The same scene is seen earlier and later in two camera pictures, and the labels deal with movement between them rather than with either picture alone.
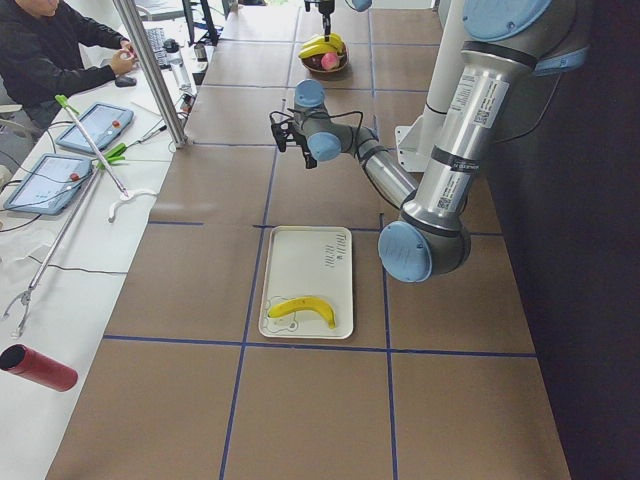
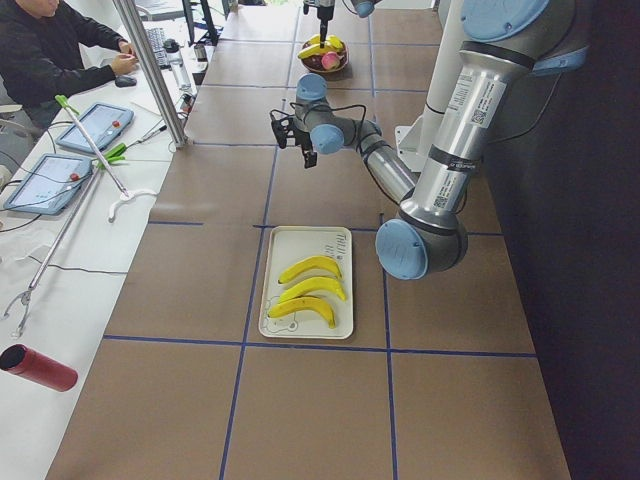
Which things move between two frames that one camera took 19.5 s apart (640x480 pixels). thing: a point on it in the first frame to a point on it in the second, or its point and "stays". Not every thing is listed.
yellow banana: [335, 40] to [314, 285]
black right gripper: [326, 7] stays
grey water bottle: [171, 47] stays
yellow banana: [318, 49] to [314, 262]
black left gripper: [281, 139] stays
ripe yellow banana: [304, 304] stays
